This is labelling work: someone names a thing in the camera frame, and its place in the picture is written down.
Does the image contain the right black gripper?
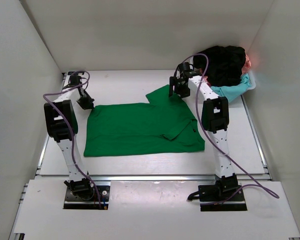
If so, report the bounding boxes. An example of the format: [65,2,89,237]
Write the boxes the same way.
[169,77,190,99]

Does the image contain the green t shirt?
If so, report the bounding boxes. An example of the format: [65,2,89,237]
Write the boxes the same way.
[83,85,205,158]

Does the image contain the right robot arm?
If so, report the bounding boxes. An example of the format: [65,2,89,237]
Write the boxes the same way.
[169,62,238,200]

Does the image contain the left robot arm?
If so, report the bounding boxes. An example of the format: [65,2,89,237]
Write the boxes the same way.
[43,70,97,201]

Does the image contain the black t shirt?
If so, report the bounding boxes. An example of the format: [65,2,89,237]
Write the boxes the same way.
[193,45,246,87]

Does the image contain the teal t shirt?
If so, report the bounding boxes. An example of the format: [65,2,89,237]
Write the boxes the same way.
[210,73,251,103]

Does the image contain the pink t shirt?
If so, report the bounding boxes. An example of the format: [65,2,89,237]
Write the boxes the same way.
[242,54,252,71]

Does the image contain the white plastic basket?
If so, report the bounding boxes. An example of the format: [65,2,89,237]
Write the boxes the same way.
[247,70,256,91]

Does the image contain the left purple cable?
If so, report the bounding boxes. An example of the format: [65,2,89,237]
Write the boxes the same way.
[42,71,108,210]

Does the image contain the purple cable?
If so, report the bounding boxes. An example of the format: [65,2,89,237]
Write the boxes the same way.
[42,71,108,210]
[173,53,280,207]

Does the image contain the aluminium table rail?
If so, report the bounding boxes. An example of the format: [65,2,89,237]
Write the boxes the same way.
[34,174,223,182]

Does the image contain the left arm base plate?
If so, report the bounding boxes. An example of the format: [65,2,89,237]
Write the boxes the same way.
[63,182,111,211]

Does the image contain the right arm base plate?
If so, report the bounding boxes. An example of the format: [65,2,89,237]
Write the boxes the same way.
[187,175,248,212]

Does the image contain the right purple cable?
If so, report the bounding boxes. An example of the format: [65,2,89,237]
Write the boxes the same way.
[173,53,280,207]

